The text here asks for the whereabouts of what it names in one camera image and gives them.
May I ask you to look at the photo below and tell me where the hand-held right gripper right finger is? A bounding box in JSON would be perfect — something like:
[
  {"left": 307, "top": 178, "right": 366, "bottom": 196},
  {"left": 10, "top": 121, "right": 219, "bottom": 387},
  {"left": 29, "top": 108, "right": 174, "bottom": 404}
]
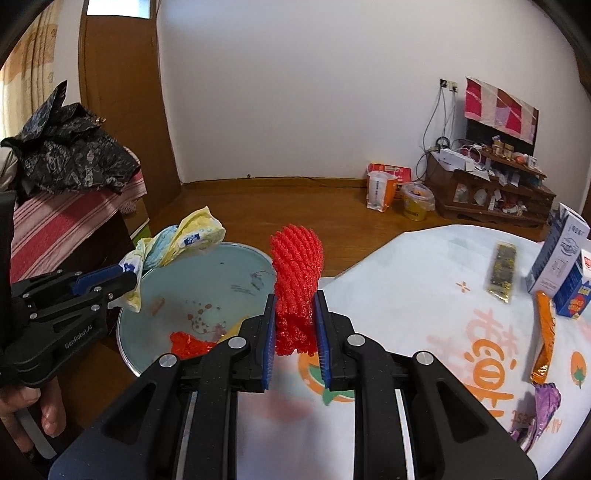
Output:
[{"left": 313, "top": 290, "right": 539, "bottom": 480}]

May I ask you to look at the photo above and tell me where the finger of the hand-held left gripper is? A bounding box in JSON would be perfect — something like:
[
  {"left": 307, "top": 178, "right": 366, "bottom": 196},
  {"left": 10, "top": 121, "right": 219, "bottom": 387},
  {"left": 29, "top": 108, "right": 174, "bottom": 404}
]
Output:
[
  {"left": 11, "top": 264, "right": 126, "bottom": 302},
  {"left": 28, "top": 274, "right": 139, "bottom": 325}
]

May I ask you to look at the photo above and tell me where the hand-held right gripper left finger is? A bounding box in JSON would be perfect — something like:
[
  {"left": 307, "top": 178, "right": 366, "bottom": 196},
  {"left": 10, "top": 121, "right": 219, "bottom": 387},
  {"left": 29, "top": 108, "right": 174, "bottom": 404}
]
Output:
[{"left": 48, "top": 292, "right": 279, "bottom": 480}]

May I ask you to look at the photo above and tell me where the red plastic bag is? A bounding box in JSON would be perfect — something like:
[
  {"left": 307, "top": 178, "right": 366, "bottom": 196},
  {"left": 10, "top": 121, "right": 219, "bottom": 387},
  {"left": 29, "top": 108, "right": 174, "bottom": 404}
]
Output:
[{"left": 170, "top": 330, "right": 218, "bottom": 361}]

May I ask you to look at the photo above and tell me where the red foam net sleeve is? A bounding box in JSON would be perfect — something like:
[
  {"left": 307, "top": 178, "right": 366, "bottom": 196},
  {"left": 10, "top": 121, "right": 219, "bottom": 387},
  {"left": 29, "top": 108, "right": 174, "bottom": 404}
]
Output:
[{"left": 270, "top": 224, "right": 325, "bottom": 356}]

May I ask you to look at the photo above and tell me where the light blue metal basin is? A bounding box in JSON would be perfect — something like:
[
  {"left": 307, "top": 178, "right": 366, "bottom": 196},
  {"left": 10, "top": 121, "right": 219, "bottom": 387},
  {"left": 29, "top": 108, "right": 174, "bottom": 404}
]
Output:
[{"left": 115, "top": 242, "right": 278, "bottom": 377}]

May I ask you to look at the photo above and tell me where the yellow white wrapper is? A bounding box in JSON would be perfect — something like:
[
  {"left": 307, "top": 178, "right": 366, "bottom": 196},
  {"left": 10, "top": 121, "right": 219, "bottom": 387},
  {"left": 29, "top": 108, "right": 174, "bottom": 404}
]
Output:
[{"left": 119, "top": 206, "right": 227, "bottom": 313}]

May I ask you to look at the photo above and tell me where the person's left hand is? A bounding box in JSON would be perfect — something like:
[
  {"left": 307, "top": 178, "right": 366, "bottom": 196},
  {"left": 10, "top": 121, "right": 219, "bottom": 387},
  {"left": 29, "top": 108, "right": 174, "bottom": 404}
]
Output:
[{"left": 0, "top": 376, "right": 65, "bottom": 450}]

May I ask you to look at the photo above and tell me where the red striped cloth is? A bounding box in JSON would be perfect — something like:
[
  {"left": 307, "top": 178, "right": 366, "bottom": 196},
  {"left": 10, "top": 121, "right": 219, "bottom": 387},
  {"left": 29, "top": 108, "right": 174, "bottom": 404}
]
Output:
[{"left": 9, "top": 154, "right": 146, "bottom": 282}]

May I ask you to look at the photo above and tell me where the white printed tablecloth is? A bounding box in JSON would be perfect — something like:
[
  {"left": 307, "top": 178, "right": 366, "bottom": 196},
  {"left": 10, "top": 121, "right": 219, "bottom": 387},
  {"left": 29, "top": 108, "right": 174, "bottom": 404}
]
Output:
[{"left": 235, "top": 224, "right": 591, "bottom": 480}]

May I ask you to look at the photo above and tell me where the black printed bag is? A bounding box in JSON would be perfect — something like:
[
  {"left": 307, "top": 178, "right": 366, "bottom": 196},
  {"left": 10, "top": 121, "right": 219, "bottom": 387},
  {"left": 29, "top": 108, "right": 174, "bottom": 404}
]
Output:
[{"left": 0, "top": 80, "right": 141, "bottom": 197}]

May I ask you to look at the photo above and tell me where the white paper bag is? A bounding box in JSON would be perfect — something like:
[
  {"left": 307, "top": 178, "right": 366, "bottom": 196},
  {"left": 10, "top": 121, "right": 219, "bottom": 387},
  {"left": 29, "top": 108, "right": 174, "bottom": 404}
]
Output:
[{"left": 367, "top": 171, "right": 397, "bottom": 213}]

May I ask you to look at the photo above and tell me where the yellow lidded container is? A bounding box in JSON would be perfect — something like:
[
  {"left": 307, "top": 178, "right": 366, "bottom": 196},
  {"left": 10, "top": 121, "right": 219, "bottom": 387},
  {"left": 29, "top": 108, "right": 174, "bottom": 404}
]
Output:
[{"left": 401, "top": 182, "right": 435, "bottom": 222}]

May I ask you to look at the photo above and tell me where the orange white cardboard box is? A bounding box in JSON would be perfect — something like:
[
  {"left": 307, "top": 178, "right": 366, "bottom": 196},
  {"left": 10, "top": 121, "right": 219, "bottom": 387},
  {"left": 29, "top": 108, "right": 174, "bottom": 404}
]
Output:
[{"left": 367, "top": 161, "right": 413, "bottom": 200}]

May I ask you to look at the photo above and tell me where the dark gold foil packet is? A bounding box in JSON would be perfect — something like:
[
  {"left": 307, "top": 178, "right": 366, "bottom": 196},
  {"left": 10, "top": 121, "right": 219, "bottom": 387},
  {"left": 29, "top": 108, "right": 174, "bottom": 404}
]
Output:
[{"left": 487, "top": 241, "right": 519, "bottom": 304}]

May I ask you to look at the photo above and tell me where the low wooden cabinet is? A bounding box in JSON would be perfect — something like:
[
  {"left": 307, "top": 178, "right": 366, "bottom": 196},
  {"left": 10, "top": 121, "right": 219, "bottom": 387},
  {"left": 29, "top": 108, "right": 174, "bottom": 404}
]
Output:
[{"left": 425, "top": 148, "right": 557, "bottom": 227}]

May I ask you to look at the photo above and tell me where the brown wooden door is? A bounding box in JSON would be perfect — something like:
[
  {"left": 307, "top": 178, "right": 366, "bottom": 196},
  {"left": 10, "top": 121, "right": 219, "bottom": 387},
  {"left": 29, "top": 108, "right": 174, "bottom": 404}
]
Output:
[{"left": 78, "top": 0, "right": 183, "bottom": 199}]

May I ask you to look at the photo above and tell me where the orange stick sachet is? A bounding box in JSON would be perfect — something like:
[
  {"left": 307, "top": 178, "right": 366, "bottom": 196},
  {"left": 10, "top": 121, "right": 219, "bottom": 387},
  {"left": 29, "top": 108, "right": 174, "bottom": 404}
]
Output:
[{"left": 530, "top": 292, "right": 557, "bottom": 385}]

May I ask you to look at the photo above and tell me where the beige curtain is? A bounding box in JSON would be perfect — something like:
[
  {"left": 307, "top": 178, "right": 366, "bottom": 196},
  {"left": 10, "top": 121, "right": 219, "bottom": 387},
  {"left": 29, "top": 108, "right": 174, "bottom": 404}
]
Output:
[{"left": 0, "top": 0, "right": 61, "bottom": 139}]

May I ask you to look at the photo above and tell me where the purple foil wrapper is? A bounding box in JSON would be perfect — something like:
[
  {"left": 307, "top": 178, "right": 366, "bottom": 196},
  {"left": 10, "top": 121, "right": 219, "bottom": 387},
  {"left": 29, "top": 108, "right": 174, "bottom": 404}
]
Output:
[{"left": 510, "top": 382, "right": 561, "bottom": 452}]

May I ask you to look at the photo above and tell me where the blue white milk carton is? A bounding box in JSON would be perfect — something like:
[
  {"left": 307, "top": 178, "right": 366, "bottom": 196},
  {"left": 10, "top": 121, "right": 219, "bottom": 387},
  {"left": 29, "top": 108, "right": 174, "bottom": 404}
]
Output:
[{"left": 553, "top": 249, "right": 591, "bottom": 320}]

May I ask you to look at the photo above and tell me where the black television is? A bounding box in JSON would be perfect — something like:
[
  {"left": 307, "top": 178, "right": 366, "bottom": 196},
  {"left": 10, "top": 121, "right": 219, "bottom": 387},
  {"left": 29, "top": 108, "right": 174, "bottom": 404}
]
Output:
[{"left": 465, "top": 117, "right": 536, "bottom": 160}]

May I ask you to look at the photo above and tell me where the pink patchwork cloth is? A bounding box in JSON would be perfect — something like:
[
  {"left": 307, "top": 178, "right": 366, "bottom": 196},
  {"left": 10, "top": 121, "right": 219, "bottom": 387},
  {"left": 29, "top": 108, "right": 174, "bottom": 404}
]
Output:
[{"left": 464, "top": 76, "right": 540, "bottom": 144}]

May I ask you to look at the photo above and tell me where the grey cable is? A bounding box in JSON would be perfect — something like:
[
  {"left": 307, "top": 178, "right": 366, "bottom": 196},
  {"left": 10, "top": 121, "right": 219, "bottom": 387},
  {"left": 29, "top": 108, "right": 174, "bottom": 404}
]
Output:
[{"left": 418, "top": 88, "right": 451, "bottom": 181}]

